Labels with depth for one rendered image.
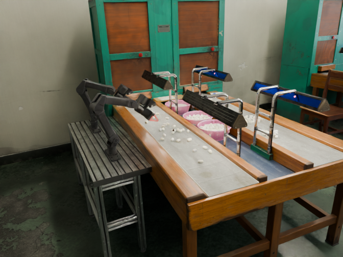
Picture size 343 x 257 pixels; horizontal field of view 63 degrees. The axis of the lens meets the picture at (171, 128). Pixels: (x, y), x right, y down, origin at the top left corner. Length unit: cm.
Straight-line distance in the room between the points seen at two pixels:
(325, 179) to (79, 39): 296
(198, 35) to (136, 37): 69
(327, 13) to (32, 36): 379
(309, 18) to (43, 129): 384
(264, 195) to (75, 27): 286
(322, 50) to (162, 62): 255
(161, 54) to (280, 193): 193
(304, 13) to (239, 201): 354
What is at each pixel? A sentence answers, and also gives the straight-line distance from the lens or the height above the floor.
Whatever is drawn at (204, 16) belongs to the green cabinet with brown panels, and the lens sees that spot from 323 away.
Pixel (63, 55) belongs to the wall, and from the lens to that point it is 366.
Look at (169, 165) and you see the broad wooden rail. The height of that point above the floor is 76.
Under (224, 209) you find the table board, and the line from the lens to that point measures 149.
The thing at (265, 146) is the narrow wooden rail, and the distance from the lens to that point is 199.
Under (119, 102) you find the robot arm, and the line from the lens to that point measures 193.
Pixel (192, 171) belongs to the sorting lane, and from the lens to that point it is 163.
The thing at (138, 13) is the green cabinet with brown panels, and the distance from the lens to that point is 296.
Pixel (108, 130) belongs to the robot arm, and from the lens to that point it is 195.
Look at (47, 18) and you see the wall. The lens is 364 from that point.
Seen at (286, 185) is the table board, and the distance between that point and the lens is 168.
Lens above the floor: 155
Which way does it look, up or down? 21 degrees down
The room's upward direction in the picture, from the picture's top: 2 degrees counter-clockwise
